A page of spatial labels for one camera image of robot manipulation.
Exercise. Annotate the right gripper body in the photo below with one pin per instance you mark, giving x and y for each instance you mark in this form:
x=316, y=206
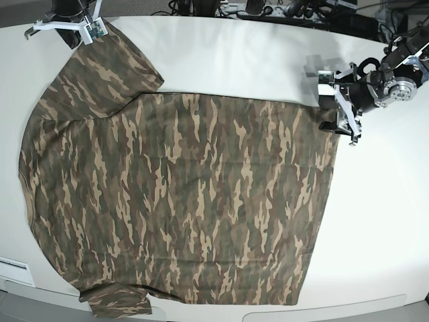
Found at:
x=72, y=38

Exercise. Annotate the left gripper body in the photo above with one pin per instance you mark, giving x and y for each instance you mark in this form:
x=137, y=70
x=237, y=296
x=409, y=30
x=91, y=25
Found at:
x=360, y=96

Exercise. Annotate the camouflage T-shirt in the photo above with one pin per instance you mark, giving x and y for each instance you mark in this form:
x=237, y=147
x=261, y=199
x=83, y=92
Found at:
x=132, y=193

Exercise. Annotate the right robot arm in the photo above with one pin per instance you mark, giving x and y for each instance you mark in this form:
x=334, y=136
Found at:
x=69, y=11

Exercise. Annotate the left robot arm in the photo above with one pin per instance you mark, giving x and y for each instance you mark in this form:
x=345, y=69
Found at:
x=401, y=72

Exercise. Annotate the white label plate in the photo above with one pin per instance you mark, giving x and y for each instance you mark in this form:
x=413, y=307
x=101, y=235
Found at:
x=15, y=271

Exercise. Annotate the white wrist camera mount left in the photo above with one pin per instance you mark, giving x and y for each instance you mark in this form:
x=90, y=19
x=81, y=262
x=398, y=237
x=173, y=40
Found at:
x=334, y=83

